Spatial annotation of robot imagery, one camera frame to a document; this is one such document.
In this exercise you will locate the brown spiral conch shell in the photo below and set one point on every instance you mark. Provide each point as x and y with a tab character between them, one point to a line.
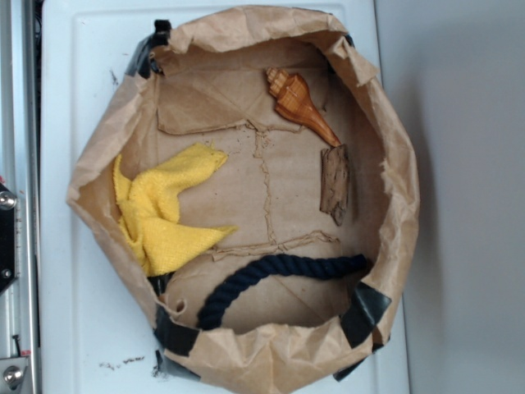
294	103

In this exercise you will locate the brown paper bag liner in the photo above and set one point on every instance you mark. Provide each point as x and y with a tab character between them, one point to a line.
289	298

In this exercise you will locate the brown bark wood piece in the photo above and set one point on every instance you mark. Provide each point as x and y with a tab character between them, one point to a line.
335	182

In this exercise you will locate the yellow microfiber cloth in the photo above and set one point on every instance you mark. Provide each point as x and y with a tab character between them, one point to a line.
150	210

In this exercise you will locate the white plastic tray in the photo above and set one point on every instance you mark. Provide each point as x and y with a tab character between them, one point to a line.
95	337

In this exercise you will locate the silver metal frame rail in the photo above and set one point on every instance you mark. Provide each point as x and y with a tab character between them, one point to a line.
20	364

